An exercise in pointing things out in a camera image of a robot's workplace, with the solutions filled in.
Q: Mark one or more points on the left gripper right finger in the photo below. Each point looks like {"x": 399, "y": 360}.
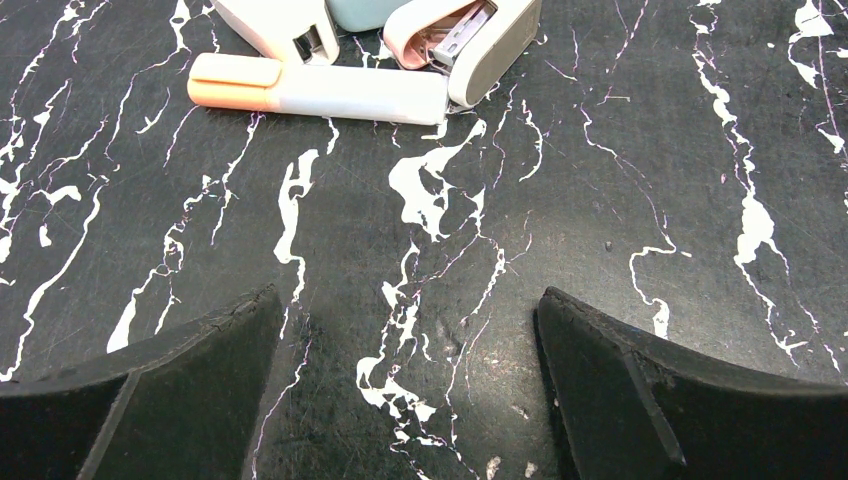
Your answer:
{"x": 636, "y": 406}

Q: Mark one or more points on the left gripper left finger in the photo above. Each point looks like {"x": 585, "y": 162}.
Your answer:
{"x": 179, "y": 405}

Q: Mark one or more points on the orange cap highlighter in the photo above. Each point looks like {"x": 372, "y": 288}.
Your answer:
{"x": 267, "y": 85}

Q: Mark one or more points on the white staple remover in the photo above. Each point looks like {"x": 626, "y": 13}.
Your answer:
{"x": 299, "y": 31}

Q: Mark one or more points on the white pink stapler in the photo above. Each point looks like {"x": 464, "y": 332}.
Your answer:
{"x": 473, "y": 43}

